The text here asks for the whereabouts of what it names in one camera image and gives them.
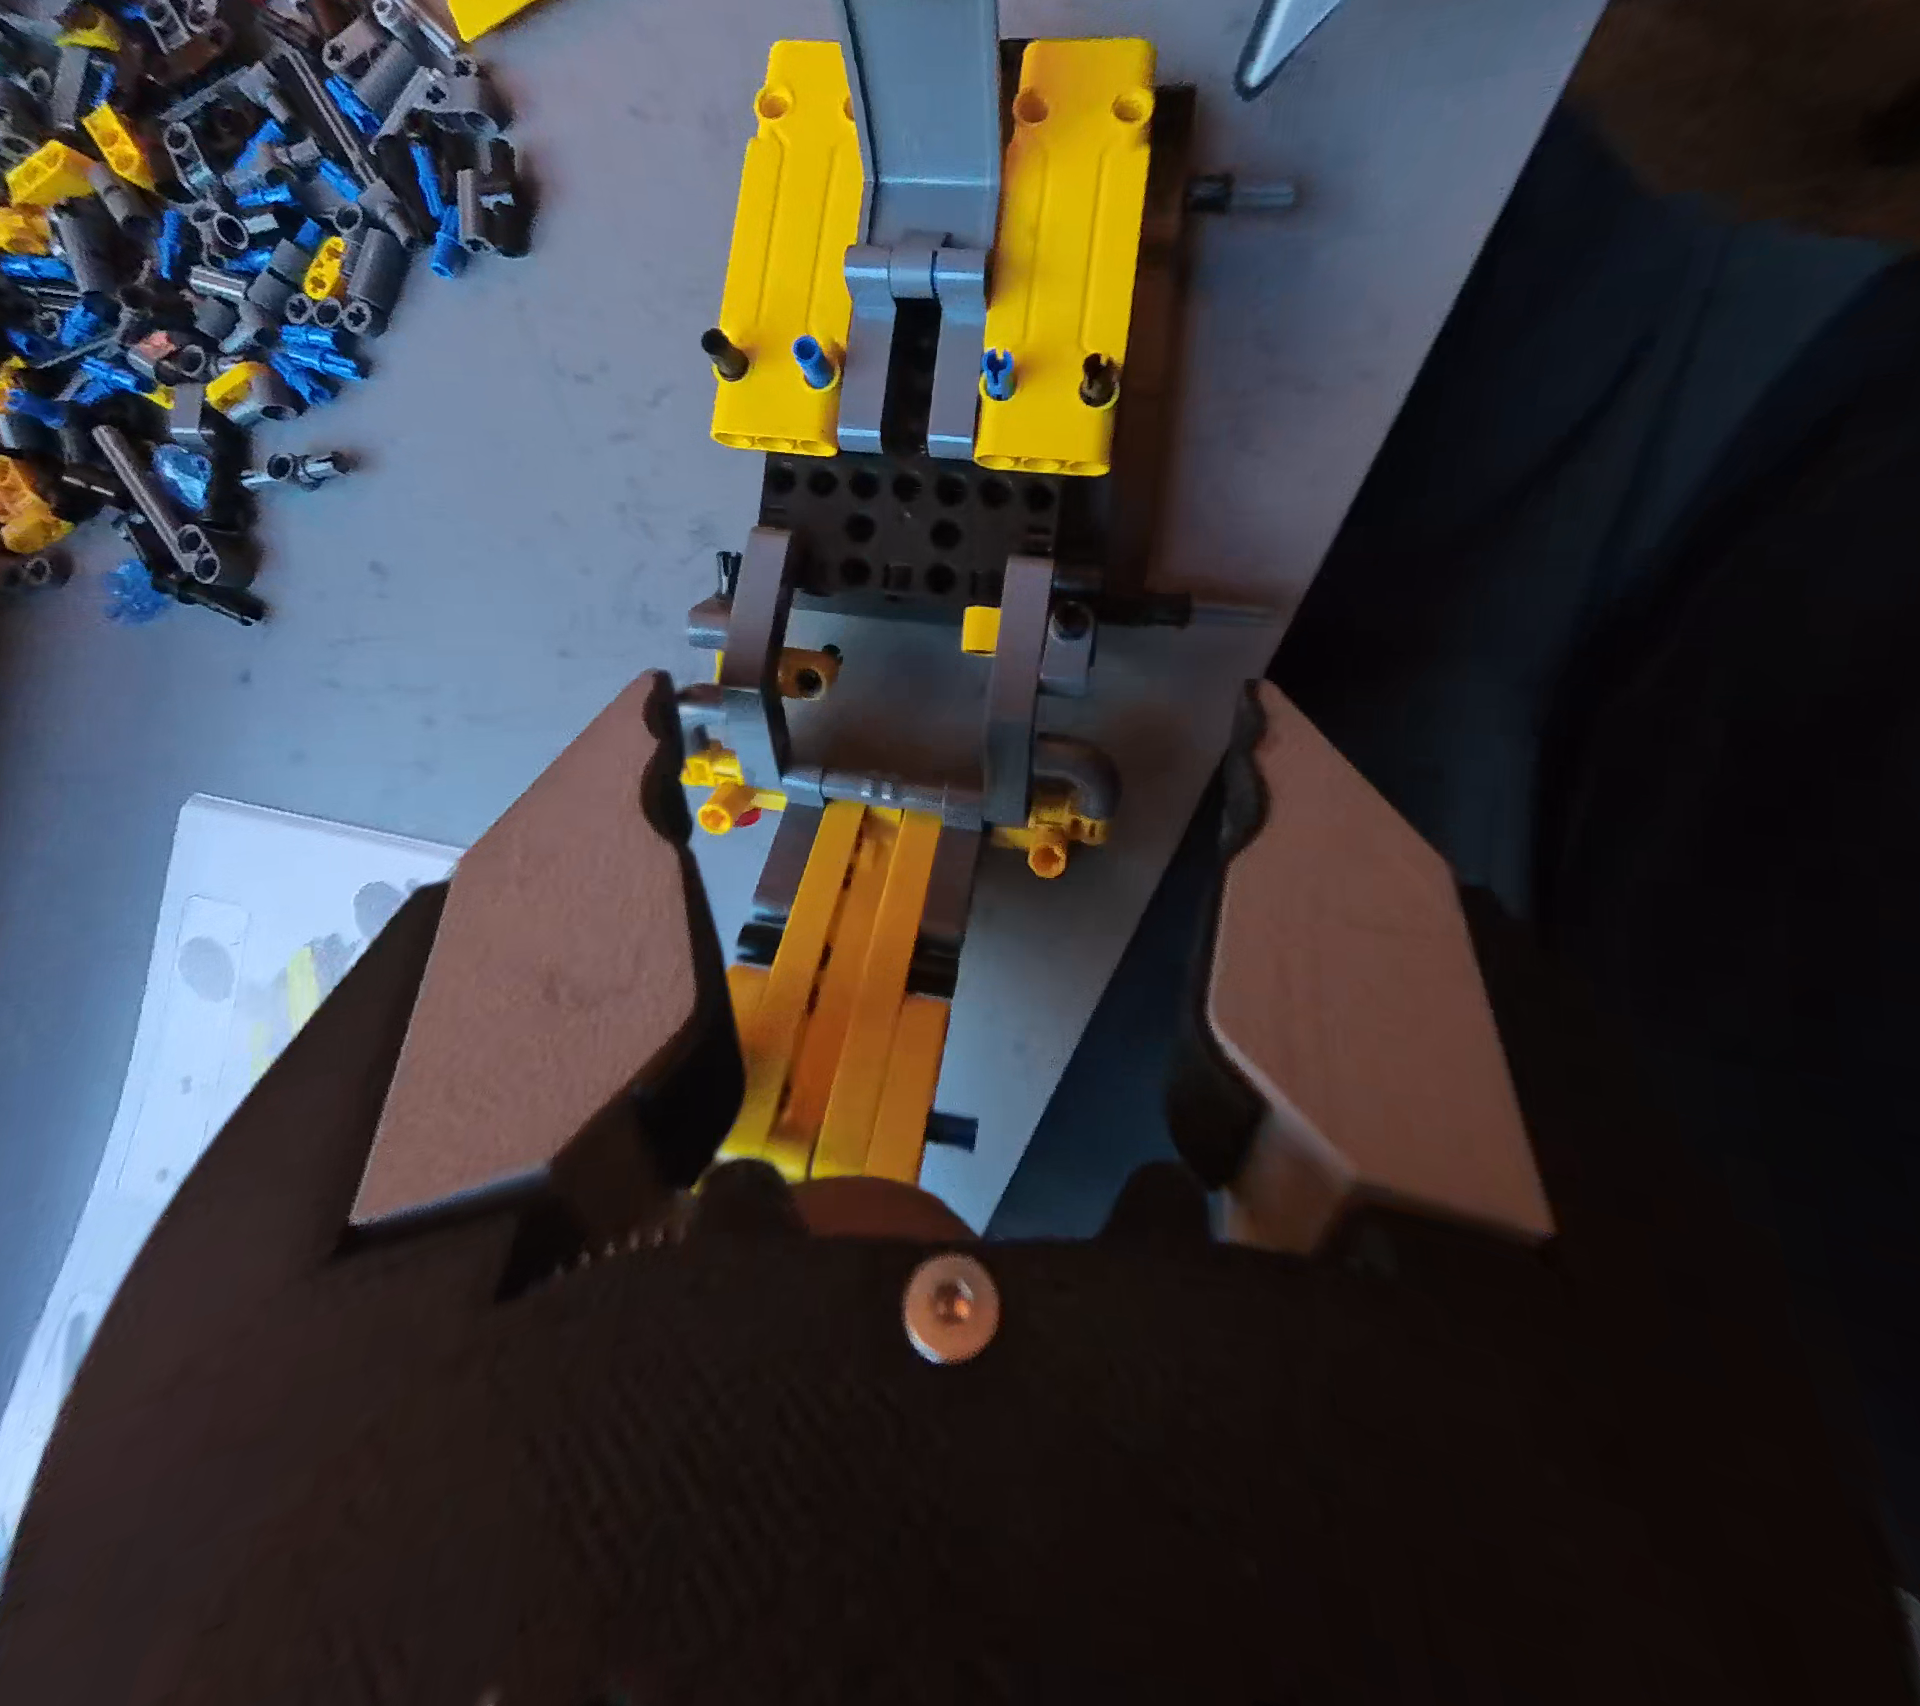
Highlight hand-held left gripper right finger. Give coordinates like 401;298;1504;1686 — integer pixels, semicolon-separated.
1165;678;1557;1250

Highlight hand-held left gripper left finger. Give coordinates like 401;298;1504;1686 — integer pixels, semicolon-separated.
347;668;749;1296

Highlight yellow black brick model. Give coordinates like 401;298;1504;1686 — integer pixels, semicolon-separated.
674;0;1299;1191

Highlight pile of small brick parts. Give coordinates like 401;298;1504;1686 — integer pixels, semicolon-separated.
0;0;662;620

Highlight grey desk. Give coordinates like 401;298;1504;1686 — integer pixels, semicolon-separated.
0;0;1720;1425

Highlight white instruction booklet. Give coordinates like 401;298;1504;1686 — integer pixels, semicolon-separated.
0;795;470;1425

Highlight person's black trousers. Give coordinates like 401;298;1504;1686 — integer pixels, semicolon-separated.
1260;108;1920;1289

